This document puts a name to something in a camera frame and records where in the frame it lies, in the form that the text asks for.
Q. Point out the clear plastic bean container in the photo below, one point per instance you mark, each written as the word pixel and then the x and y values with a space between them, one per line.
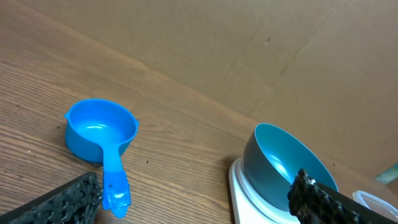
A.
pixel 376 204

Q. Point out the teal bowl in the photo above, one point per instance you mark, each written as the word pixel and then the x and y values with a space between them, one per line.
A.
pixel 272 158

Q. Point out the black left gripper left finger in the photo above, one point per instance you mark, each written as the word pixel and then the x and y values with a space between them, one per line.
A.
pixel 77 201

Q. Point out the white digital kitchen scale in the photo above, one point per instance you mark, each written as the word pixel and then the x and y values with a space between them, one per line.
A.
pixel 248 206

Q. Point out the blue plastic measuring scoop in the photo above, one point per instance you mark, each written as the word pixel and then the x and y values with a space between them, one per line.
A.
pixel 99 131

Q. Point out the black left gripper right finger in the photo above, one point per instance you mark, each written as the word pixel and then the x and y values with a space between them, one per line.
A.
pixel 313 202

